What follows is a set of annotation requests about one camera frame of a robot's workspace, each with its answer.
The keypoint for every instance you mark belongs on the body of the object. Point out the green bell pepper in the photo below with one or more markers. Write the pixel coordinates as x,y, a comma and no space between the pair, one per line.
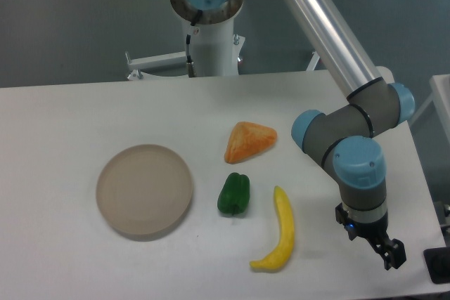
235,194

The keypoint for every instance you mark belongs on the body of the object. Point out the long yellow pepper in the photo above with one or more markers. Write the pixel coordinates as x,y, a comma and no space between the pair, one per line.
280,255

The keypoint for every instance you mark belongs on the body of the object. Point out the black device at table edge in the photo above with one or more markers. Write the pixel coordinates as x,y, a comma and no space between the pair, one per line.
437,262

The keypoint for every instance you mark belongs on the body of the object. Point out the orange triangular fruit slice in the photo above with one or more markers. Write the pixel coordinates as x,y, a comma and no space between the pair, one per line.
248,139

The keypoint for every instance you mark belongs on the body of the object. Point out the beige round plate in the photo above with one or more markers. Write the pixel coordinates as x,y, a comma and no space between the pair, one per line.
144,192

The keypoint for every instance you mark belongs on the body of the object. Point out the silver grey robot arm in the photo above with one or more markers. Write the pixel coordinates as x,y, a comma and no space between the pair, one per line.
341,143

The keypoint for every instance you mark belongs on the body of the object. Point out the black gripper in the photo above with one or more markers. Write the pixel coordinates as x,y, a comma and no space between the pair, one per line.
372,226

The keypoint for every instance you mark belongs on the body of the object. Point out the white side table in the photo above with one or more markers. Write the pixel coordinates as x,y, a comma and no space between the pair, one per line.
439,98

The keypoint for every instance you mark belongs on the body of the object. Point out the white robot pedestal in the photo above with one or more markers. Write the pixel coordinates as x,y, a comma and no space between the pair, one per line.
213,51

